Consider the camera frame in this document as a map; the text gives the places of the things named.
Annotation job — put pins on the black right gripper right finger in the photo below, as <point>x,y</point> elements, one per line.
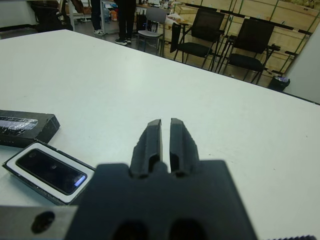
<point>182,145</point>

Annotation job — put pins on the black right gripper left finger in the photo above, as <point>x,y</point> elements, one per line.
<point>147,145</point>

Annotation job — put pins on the slim black depth camera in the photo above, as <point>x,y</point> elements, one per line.
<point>50,170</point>

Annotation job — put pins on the black printed box lid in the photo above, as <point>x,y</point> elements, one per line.
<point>25,135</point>

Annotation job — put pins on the black box base white insert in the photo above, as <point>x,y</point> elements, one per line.
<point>15,170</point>

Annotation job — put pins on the black waste bin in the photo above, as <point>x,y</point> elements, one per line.
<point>279,84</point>

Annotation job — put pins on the black mesh chair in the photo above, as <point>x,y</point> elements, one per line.
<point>252,37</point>
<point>207,25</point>

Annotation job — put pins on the grey plastic chair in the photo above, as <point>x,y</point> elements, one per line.
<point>155,17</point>

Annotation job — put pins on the person in dark puffer jacket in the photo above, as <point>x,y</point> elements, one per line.
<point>125,17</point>

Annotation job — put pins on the orange bag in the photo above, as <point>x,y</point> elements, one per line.
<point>113,14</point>

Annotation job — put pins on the black office swivel chair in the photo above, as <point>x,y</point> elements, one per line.
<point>50,15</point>

